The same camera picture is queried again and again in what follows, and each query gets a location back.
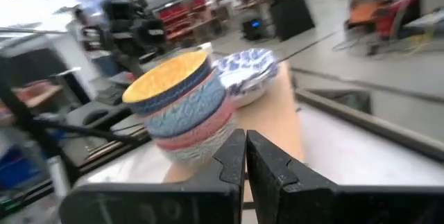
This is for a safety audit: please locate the wooden shelf with black frame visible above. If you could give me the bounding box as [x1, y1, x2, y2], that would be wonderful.
[162, 60, 307, 204]

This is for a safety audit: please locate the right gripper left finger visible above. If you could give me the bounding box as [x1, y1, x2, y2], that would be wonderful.
[60, 128, 247, 224]

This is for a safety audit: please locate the blue bin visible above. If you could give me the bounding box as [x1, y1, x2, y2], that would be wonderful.
[0, 146, 44, 190]

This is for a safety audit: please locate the black cabinet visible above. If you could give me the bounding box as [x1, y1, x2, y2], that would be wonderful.
[269, 0, 316, 42]

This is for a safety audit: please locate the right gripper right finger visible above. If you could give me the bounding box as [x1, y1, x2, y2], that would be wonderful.
[246, 129, 444, 224]

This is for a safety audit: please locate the blue patterned paper bowl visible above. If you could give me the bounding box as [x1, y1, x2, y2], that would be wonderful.
[212, 48, 279, 95]
[230, 78, 275, 109]

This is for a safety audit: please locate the black box with blue light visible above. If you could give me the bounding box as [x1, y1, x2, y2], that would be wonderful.
[241, 15, 268, 41]

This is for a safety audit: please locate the orange chair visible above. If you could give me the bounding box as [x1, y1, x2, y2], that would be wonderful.
[345, 0, 382, 50]

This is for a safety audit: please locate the red chair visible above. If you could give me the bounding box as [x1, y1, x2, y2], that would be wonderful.
[367, 0, 420, 57]

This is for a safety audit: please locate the red patterned ceramic bowl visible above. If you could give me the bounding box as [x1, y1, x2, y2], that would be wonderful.
[154, 98, 240, 166]

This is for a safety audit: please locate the black computer mouse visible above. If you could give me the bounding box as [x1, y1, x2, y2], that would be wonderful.
[83, 108, 109, 125]

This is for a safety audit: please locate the blue patterned ceramic bowl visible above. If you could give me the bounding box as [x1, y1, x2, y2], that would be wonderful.
[144, 74, 228, 139]

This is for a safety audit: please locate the red storage rack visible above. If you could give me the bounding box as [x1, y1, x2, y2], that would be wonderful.
[154, 0, 212, 43]

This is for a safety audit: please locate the dark grey desk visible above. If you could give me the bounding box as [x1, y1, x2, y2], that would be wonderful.
[65, 101, 135, 132]

